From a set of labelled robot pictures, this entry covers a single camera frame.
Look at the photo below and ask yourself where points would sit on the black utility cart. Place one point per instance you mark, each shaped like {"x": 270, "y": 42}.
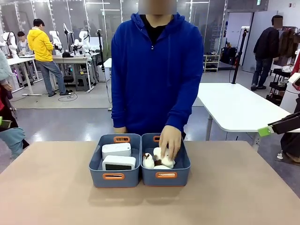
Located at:
{"x": 277, "y": 86}

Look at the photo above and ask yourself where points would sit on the slim black camera tripod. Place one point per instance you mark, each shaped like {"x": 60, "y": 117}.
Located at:
{"x": 100, "y": 47}

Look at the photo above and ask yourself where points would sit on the white desk with grey frame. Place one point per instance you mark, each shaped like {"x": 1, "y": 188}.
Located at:
{"x": 70, "y": 59}

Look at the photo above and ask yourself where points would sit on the person's left forearm blue sleeve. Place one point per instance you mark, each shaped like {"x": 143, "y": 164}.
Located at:
{"x": 185, "y": 105}

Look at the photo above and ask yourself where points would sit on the person in dark trousers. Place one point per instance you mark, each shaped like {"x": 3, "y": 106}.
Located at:
{"x": 290, "y": 145}

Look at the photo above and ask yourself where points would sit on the white digital clock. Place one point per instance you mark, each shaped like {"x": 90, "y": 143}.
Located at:
{"x": 119, "y": 160}
{"x": 116, "y": 148}

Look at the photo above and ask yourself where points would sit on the clothes rack with coats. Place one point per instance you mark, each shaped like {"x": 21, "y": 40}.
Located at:
{"x": 287, "y": 44}

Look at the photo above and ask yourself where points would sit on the white plush toy brown ears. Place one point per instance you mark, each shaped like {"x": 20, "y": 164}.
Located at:
{"x": 147, "y": 161}

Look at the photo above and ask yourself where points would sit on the white board panel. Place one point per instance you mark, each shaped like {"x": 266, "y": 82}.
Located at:
{"x": 93, "y": 43}

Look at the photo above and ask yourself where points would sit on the person in yellow hoodie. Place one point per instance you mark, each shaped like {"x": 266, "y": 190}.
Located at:
{"x": 39, "y": 44}

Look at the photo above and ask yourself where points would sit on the black bags pile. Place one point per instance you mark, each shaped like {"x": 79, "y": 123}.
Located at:
{"x": 228, "y": 56}

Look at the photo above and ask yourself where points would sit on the grey step stool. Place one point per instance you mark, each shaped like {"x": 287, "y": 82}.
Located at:
{"x": 82, "y": 82}

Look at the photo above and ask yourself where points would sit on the person in blue hoodie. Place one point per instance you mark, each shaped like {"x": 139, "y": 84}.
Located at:
{"x": 152, "y": 77}

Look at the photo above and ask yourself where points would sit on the person's right hand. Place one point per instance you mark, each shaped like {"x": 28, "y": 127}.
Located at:
{"x": 120, "y": 130}

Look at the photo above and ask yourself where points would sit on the white desk with white legs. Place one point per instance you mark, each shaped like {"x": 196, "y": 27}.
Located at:
{"x": 21, "y": 60}

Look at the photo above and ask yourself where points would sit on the person in light blue jeans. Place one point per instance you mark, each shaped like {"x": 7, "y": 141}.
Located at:
{"x": 11, "y": 140}

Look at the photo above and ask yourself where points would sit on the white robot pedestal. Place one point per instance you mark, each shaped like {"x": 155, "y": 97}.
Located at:
{"x": 289, "y": 98}

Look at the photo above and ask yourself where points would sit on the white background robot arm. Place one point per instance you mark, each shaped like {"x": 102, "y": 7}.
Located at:
{"x": 83, "y": 39}
{"x": 55, "y": 37}
{"x": 11, "y": 44}

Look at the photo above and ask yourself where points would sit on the white plush toys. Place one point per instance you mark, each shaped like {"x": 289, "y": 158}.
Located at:
{"x": 167, "y": 161}

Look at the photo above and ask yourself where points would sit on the seated person in grey top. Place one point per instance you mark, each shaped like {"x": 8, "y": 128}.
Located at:
{"x": 23, "y": 44}

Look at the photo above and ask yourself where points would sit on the low white shelf rack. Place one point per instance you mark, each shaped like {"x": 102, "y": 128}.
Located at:
{"x": 211, "y": 63}

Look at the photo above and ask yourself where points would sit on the person's left hand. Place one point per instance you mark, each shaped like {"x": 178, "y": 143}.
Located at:
{"x": 171, "y": 140}

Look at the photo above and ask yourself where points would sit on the large white table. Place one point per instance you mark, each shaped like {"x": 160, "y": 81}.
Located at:
{"x": 234, "y": 105}

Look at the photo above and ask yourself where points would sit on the tall black tripod stand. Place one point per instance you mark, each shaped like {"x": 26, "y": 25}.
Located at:
{"x": 237, "y": 65}

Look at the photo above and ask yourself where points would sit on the person's right forearm blue sleeve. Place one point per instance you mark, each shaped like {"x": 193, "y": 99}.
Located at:
{"x": 118, "y": 110}

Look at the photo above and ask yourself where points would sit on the person in black jacket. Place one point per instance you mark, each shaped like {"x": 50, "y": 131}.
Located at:
{"x": 267, "y": 44}

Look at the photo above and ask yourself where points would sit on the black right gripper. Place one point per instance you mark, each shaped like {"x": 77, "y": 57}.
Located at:
{"x": 291, "y": 123}

